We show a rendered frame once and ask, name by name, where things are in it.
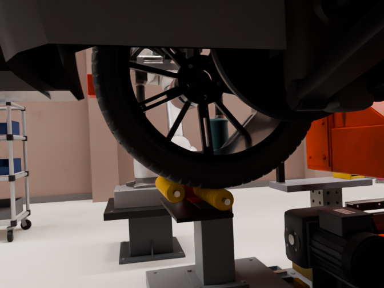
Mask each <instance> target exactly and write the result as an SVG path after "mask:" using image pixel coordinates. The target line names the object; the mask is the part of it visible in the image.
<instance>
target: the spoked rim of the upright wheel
mask: <svg viewBox="0 0 384 288"><path fill-rule="evenodd" d="M163 49H164V51H165V52H166V53H167V54H168V55H169V57H170V58H171V59H172V60H173V61H174V62H175V63H176V64H177V66H178V67H179V69H178V71H177V73H174V72H170V71H166V70H162V69H158V68H154V67H150V66H145V65H141V64H138V63H134V62H129V61H130V57H131V55H132V53H133V50H134V47H124V51H123V76H124V80H125V86H126V90H127V93H128V96H129V99H130V101H131V104H132V106H133V108H134V110H135V112H136V113H137V115H138V116H139V118H140V120H141V121H142V122H143V124H144V125H145V126H146V127H147V129H148V130H149V131H150V132H151V133H152V134H153V135H154V136H155V137H156V138H158V139H159V140H160V141H161V142H162V143H164V144H165V145H167V146H168V147H170V148H171V149H173V150H175V151H177V152H179V153H181V154H184V155H186V156H189V157H192V158H196V159H202V160H207V161H226V160H231V159H237V158H240V157H244V156H246V155H249V154H251V153H253V152H255V151H257V150H259V149H260V148H262V147H264V146H265V145H266V144H268V143H269V142H270V141H271V140H272V139H274V138H275V137H276V136H277V134H278V133H279V132H280V131H281V130H282V129H283V127H284V126H285V124H286V123H287V122H286V121H281V120H277V119H274V118H271V117H268V116H266V115H264V114H262V113H260V112H257V113H256V115H255V117H254V119H253V121H252V123H251V124H250V126H249V127H248V128H247V130H245V129H244V127H243V126H242V125H241V124H240V123H239V122H238V121H237V119H236V118H235V117H234V116H233V115H232V113H231V112H229V110H228V109H227V108H226V107H225V106H224V104H223V103H222V102H221V101H220V100H219V98H220V97H221V96H222V94H228V95H232V96H235V97H236V95H235V94H234V93H233V92H232V91H231V90H230V89H229V88H228V86H227V85H226V84H225V83H224V81H223V79H222V78H221V76H220V74H219V72H218V70H217V68H216V66H215V63H214V61H213V58H212V55H211V52H209V54H208V55H200V54H199V49H192V50H193V56H192V57H190V58H188V59H187V58H186V57H185V56H184V55H183V54H182V53H181V52H180V50H179V49H175V48H171V49H172V51H173V52H175V54H174V53H173V52H172V51H171V50H170V49H169V48H163ZM189 65H192V68H189ZM130 69H133V70H138V71H142V72H146V73H150V74H154V75H159V76H162V77H166V78H171V79H175V87H174V88H171V89H169V90H166V91H164V92H162V93H160V94H157V95H155V96H153V97H151V98H148V99H146V100H144V101H142V102H139V103H138V101H137V99H136V97H135V94H134V90H133V87H132V84H131V78H130ZM199 70H204V71H206V72H208V73H209V74H210V76H211V85H210V87H209V88H208V89H206V90H200V89H198V88H197V87H196V86H195V85H194V83H193V75H194V73H195V72H196V71H199ZM217 82H218V85H217ZM185 85H188V87H189V88H188V89H186V88H185ZM164 96H166V97H167V98H165V99H163V100H161V101H158V102H156V103H154V104H152V105H150V106H147V107H145V108H142V109H141V106H143V105H145V104H148V103H150V102H152V101H154V100H157V99H159V98H162V97H164ZM203 96H206V99H205V100H204V99H203ZM178 97H181V98H182V99H183V100H184V101H185V103H184V105H183V107H182V109H181V110H180V112H179V114H178V116H177V118H176V120H175V121H174V123H173V125H172V127H171V129H170V131H169V133H168V134H167V136H166V137H165V136H164V135H163V134H161V133H160V132H159V131H158V130H157V129H156V128H155V127H154V126H153V125H152V124H151V122H150V121H149V120H148V118H147V117H146V116H145V114H144V112H146V111H149V110H151V109H153V108H155V107H157V106H160V105H162V104H164V103H166V102H169V101H171V100H173V99H176V98H178ZM211 103H214V104H215V105H216V107H217V108H219V110H220V111H221V112H222V113H223V115H224V116H225V117H226V118H227V119H228V120H229V121H230V122H231V124H232V125H233V126H234V127H235V128H236V129H237V130H238V131H239V133H240V134H241V136H240V137H239V138H238V139H236V140H235V141H234V142H232V143H231V144H229V145H227V146H225V147H223V148H221V149H218V150H215V151H214V150H213V141H212V136H211V127H210V117H209V108H208V105H209V104H211ZM190 105H193V106H197V111H198V120H199V129H200V135H201V144H202V153H197V152H194V151H191V150H188V149H186V148H183V147H181V146H179V145H177V144H176V143H174V142H172V141H171V140H172V138H173V136H174V134H175V132H176V130H177V129H178V127H179V125H180V123H181V122H182V120H183V118H184V116H185V114H186V112H187V111H188V109H189V107H190ZM203 119H205V125H206V134H207V144H208V146H207V145H206V136H205V127H204V122H203Z"/></svg>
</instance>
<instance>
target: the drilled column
mask: <svg viewBox="0 0 384 288"><path fill-rule="evenodd" d="M316 206H328V207H332V208H336V207H343V200H342V188H338V189H325V190H312V191H310V207H316Z"/></svg>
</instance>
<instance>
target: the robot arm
mask: <svg viewBox="0 0 384 288"><path fill-rule="evenodd" d="M140 55H152V56H159V55H158V54H157V53H155V52H153V51H151V50H149V49H143V50H142V51H141V53H140V54H139V56H140ZM139 56H137V57H139ZM147 78H148V81H147V83H146V84H150V85H161V87H162V89H163V91H166V90H168V89H169V86H170V84H171V82H172V80H173V79H171V78H166V77H162V76H159V75H154V74H150V73H148V74H147ZM180 110H181V109H178V108H176V107H175V106H174V105H173V104H172V103H171V102H170V101H169V102H166V115H167V128H168V133H169V131H170V129H171V127H172V125H173V123H174V121H175V120H176V118H177V116H178V114H179V112H180ZM171 141H172V142H174V143H176V144H177V145H179V146H181V147H183V148H186V149H188V150H191V151H197V150H196V148H195V147H191V146H190V143H189V141H188V140H187V139H186V138H185V137H184V132H183V122H181V123H180V125H179V127H178V129H177V130H176V132H175V134H174V136H173V138H172V140H171ZM134 174H135V180H134V181H131V182H126V186H129V187H133V188H134V189H141V188H150V187H156V185H155V182H156V179H157V178H158V177H159V175H158V174H156V173H154V172H152V171H150V170H149V169H147V168H146V167H144V166H143V165H142V164H140V163H139V162H138V161H136V160H135V159H134Z"/></svg>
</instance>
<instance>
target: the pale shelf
mask: <svg viewBox="0 0 384 288"><path fill-rule="evenodd" d="M285 182H286V183H281V184H278V183H276V181H269V188H272V189H276V190H280V191H284V192H287V193H292V192H299V191H312V190H325V189H338V188H346V187H359V186H372V185H373V179H369V178H356V179H351V180H349V179H342V178H334V177H322V178H307V179H292V180H285Z"/></svg>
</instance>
